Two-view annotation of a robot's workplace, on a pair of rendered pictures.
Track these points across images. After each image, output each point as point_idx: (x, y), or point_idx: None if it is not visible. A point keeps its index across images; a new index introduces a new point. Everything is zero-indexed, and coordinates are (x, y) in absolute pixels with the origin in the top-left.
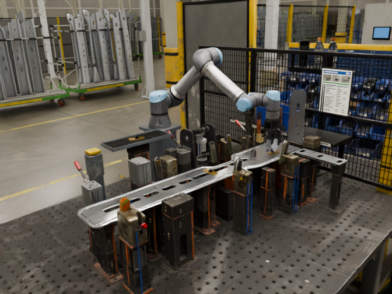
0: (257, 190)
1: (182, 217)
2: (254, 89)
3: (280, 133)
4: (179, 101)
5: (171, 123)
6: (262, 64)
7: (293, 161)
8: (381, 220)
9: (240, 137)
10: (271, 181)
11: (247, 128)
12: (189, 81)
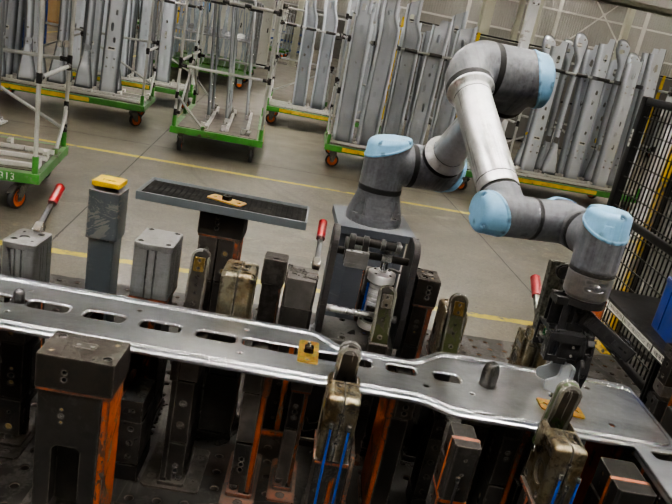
0: (476, 491)
1: (69, 399)
2: None
3: (591, 358)
4: (440, 181)
5: (395, 222)
6: None
7: (555, 457)
8: None
9: (636, 358)
10: (452, 475)
11: (539, 307)
12: (460, 132)
